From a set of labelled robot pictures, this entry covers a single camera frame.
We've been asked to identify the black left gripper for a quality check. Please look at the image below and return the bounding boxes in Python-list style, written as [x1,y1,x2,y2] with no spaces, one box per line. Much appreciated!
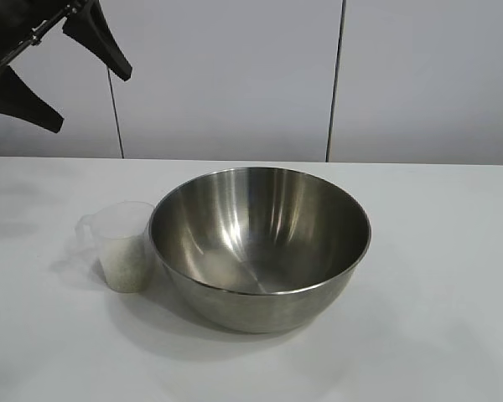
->
[0,0,133,134]

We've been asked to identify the translucent plastic measuring cup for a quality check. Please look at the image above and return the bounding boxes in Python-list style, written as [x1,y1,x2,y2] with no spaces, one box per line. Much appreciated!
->
[75,200,157,293]

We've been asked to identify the white rice grains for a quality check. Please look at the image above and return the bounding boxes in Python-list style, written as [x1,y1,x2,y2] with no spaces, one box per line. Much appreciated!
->
[100,236,154,292]

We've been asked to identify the stainless steel mixing bowl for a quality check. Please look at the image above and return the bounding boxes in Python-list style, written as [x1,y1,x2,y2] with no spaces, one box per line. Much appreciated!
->
[148,166,373,334]

